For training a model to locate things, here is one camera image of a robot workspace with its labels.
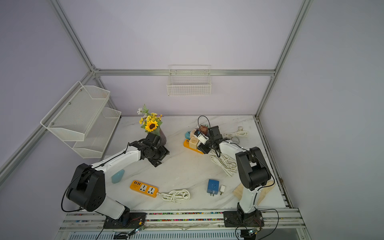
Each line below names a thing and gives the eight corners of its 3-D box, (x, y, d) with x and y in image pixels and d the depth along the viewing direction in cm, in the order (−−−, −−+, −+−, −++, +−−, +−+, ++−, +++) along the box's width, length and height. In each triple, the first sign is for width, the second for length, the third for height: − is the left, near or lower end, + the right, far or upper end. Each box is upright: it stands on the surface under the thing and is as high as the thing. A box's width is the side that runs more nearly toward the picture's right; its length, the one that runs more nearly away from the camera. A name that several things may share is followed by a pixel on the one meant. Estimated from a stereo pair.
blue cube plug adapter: (206, 194, 83) (207, 192, 79) (208, 181, 88) (208, 178, 84) (217, 197, 82) (218, 194, 78) (218, 183, 87) (219, 180, 83)
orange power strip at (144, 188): (130, 189, 86) (128, 187, 83) (134, 181, 89) (133, 179, 86) (156, 198, 83) (154, 196, 80) (160, 189, 86) (158, 187, 83)
